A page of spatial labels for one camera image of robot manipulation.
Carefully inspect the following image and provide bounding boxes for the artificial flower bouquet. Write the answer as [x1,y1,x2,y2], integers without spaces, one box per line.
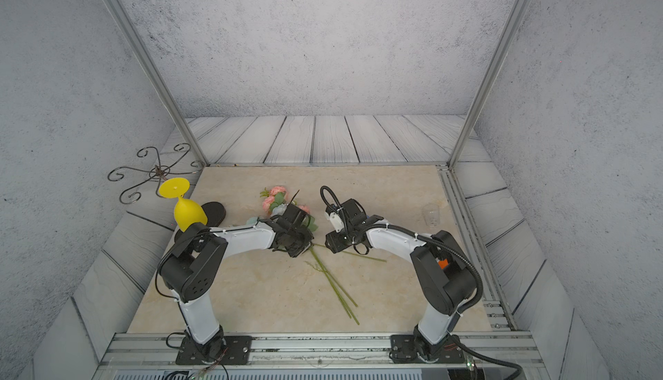
[260,186,360,326]

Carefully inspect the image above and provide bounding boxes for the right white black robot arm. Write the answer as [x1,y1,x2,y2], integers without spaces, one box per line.
[326,199,483,360]

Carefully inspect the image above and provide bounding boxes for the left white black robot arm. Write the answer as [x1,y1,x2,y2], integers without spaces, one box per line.
[157,205,314,359]

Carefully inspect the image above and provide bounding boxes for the clear plastic cup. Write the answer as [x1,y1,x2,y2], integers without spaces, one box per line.
[422,203,440,228]

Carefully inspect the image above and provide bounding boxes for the black oval tray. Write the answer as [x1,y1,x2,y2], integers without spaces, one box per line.
[174,199,226,239]

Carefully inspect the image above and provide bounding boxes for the yellow plastic goblet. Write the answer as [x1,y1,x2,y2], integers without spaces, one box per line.
[158,177,208,231]

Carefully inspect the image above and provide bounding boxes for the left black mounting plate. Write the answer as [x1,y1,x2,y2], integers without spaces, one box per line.
[175,334,253,365]

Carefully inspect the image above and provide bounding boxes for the black mounting plate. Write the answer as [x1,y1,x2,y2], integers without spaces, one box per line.
[390,334,465,364]
[175,334,253,365]

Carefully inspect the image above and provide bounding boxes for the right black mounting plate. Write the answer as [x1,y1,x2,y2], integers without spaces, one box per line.
[390,334,465,364]

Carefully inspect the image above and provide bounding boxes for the wrought iron scroll stand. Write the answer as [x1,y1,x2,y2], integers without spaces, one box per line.
[106,143,204,206]

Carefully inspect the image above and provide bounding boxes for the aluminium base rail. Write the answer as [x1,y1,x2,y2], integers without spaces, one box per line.
[95,331,549,379]

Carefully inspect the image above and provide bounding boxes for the right aluminium frame post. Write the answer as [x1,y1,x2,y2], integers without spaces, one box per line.
[447,0,531,170]

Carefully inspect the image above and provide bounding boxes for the aluminium frame post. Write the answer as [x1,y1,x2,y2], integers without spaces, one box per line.
[447,0,531,170]
[102,0,211,167]

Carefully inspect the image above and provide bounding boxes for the left aluminium frame post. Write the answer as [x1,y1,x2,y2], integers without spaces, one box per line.
[102,0,211,167]

